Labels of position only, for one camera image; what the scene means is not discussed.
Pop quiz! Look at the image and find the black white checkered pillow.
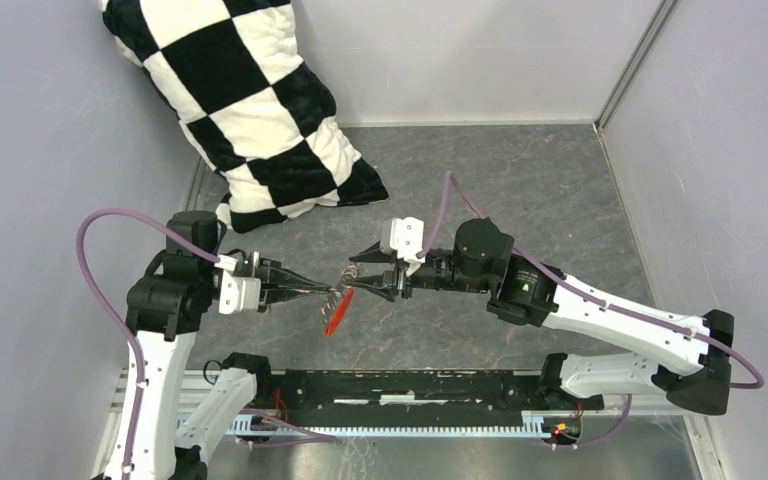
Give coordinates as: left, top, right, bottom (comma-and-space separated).
101, 0, 389, 233

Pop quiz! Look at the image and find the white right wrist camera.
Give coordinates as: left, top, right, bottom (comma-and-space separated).
380, 217, 425, 262

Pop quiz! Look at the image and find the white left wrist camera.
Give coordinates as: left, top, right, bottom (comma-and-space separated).
218, 270, 262, 315

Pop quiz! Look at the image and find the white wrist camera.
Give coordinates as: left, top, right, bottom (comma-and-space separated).
218, 270, 262, 315
380, 217, 425, 262

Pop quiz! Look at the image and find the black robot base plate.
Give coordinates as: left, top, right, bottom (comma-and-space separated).
250, 370, 605, 428

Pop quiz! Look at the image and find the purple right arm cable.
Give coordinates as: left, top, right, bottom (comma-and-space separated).
417, 170, 766, 450

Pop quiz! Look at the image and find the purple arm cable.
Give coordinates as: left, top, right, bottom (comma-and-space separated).
417, 170, 766, 450
76, 207, 336, 480

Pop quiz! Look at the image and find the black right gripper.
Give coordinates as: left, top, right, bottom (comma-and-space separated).
345, 236, 491, 303

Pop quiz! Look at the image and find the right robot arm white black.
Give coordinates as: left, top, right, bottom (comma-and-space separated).
349, 217, 734, 416

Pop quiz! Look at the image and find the metal key holder red handle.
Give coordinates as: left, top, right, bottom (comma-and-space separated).
320, 263, 360, 337

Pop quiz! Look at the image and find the aluminium frame rail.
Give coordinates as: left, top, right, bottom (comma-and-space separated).
106, 368, 713, 439

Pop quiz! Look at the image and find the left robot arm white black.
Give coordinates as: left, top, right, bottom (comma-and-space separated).
76, 208, 332, 479

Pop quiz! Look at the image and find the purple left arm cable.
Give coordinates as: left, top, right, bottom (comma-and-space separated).
76, 207, 336, 480

